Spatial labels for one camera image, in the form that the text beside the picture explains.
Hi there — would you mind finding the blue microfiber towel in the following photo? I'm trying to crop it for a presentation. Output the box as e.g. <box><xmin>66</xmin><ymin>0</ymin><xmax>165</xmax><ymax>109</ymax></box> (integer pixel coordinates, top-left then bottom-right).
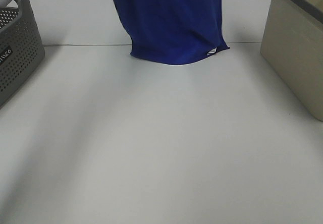
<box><xmin>113</xmin><ymin>0</ymin><xmax>228</xmax><ymax>65</ymax></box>

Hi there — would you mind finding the beige storage box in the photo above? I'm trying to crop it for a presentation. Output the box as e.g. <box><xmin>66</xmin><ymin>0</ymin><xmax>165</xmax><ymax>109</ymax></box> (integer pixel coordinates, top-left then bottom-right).
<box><xmin>260</xmin><ymin>0</ymin><xmax>322</xmax><ymax>121</ymax></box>

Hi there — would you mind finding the grey perforated plastic basket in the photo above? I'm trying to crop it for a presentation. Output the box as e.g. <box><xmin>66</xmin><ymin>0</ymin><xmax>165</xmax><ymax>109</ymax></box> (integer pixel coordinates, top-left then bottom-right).
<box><xmin>1</xmin><ymin>0</ymin><xmax>45</xmax><ymax>105</ymax></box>

